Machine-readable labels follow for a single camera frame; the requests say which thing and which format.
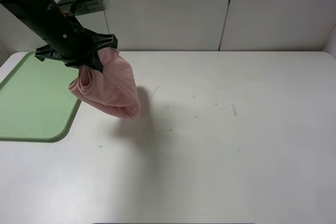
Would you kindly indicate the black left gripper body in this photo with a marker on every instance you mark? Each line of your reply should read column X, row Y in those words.
column 67, row 42

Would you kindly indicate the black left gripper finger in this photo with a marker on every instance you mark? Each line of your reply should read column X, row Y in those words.
column 92, row 61

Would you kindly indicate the pink terry towel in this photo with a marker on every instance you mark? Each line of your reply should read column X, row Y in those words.
column 112, row 91

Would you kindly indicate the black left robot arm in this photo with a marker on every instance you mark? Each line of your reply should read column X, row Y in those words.
column 24, row 11

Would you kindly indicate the green plastic tray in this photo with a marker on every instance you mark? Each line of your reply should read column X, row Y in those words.
column 36, row 104

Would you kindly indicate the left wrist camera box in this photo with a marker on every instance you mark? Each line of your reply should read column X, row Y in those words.
column 82, row 7

